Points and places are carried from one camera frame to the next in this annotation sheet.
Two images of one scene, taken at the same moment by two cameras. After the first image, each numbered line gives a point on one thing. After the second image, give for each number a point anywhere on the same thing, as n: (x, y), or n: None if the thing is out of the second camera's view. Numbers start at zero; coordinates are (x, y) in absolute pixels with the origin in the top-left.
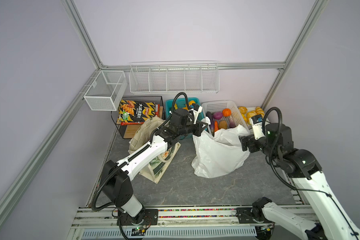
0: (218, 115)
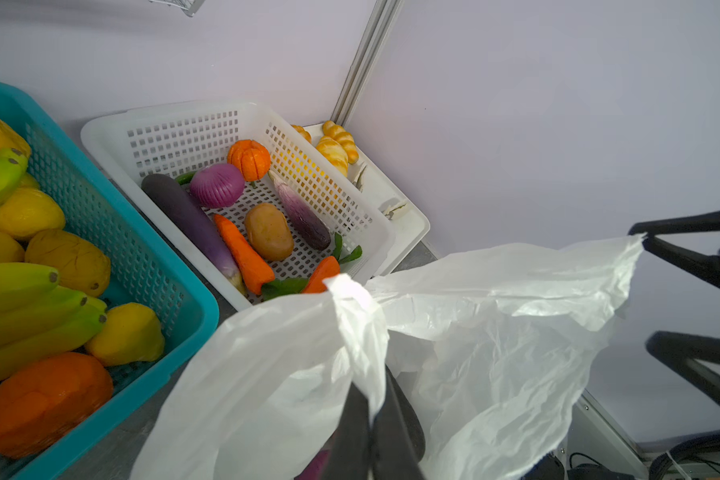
0: (217, 185)
